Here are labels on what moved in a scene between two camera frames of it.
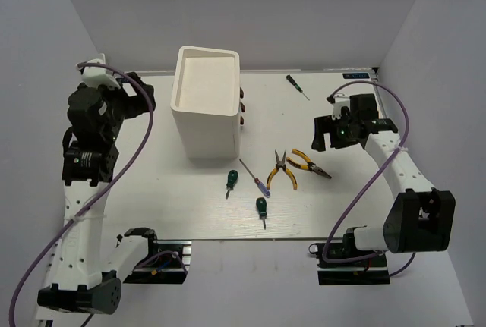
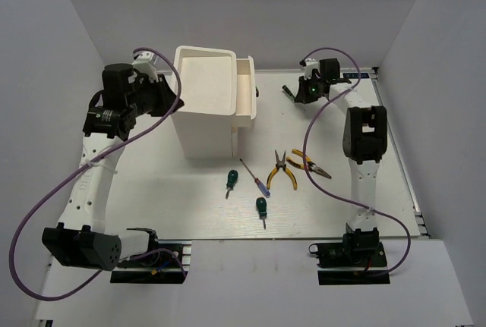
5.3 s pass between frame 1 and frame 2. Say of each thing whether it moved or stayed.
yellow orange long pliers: stayed
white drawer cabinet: stayed
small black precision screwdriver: moved
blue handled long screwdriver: stayed
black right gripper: moved
